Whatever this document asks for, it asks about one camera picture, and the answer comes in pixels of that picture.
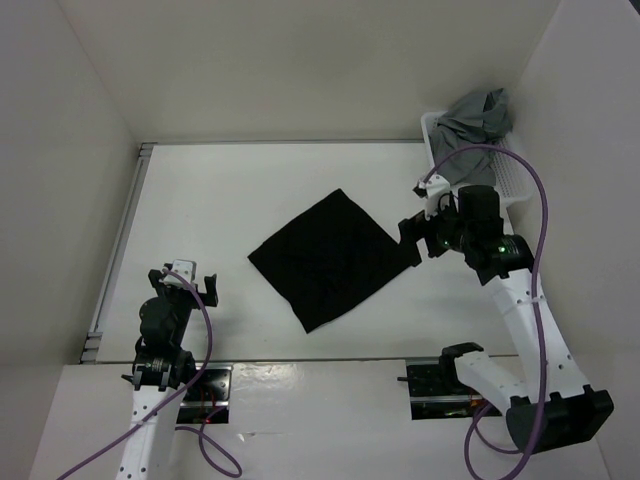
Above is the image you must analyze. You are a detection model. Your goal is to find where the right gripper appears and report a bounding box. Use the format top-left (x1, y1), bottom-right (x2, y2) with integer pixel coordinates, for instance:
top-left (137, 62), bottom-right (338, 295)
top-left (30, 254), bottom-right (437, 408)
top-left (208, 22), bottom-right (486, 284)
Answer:
top-left (397, 191), bottom-right (473, 266)

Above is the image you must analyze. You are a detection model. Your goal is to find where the black skirt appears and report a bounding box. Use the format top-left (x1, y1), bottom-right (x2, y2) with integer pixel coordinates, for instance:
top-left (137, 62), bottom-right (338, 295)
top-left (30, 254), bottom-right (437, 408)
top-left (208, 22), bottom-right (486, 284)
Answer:
top-left (248, 189), bottom-right (417, 333)

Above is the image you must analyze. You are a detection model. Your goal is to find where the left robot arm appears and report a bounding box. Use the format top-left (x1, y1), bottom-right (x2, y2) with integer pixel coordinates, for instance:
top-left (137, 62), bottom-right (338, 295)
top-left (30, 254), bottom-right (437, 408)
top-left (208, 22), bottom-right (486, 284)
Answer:
top-left (116, 260), bottom-right (218, 479)

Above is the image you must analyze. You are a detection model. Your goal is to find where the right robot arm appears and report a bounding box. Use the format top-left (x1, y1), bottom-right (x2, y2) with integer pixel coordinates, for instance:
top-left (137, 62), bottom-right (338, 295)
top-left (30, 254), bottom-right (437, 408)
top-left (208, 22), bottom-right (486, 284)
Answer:
top-left (399, 181), bottom-right (614, 453)

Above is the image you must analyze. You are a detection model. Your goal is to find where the white plastic basket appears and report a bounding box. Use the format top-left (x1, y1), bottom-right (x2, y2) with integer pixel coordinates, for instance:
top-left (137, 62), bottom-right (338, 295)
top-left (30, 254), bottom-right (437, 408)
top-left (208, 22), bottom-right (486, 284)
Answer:
top-left (420, 111), bottom-right (535, 207)

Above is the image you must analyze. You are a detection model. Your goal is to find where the grey skirt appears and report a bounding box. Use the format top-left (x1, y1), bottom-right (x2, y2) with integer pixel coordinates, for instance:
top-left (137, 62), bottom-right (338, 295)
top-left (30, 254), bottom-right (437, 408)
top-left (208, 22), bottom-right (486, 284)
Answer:
top-left (429, 88), bottom-right (512, 186)

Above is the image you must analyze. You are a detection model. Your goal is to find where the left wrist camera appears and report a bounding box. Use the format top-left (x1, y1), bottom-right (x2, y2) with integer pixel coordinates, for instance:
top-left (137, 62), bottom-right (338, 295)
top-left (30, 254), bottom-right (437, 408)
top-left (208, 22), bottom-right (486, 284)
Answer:
top-left (161, 259), bottom-right (197, 288)

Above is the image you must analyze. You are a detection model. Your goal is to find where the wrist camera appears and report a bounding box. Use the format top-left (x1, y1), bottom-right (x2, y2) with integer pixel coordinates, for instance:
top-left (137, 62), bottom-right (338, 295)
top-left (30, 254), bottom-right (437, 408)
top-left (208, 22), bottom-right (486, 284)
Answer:
top-left (413, 174), bottom-right (451, 219)
top-left (161, 259), bottom-right (197, 288)

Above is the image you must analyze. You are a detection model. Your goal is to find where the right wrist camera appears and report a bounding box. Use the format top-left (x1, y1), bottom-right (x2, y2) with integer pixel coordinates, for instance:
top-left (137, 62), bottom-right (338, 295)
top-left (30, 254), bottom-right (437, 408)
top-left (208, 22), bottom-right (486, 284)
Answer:
top-left (413, 174), bottom-right (451, 219)

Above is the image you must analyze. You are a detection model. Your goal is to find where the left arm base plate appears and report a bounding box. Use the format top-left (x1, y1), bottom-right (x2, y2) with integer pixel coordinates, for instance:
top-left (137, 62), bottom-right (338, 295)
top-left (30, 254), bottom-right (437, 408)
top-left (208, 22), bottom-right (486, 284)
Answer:
top-left (177, 363), bottom-right (233, 426)

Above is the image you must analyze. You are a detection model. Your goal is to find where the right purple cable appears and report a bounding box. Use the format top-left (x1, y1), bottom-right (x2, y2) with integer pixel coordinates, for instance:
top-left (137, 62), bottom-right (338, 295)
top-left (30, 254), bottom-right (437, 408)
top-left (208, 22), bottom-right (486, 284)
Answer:
top-left (422, 144), bottom-right (551, 480)

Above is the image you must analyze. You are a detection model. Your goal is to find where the purple cable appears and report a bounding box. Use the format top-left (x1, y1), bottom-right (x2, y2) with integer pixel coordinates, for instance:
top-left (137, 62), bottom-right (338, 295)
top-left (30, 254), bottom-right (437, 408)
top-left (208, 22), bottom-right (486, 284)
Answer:
top-left (422, 144), bottom-right (551, 480)
top-left (55, 269), bottom-right (244, 480)

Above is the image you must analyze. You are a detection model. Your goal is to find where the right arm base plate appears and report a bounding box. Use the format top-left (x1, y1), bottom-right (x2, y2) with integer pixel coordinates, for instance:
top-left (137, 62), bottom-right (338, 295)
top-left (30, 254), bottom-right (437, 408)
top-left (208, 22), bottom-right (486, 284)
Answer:
top-left (397, 359), bottom-right (485, 421)

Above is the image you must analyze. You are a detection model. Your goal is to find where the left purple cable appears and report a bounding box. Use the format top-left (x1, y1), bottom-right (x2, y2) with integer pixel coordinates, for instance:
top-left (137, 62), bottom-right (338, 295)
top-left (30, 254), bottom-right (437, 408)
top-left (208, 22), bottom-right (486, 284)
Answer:
top-left (55, 269), bottom-right (244, 480)

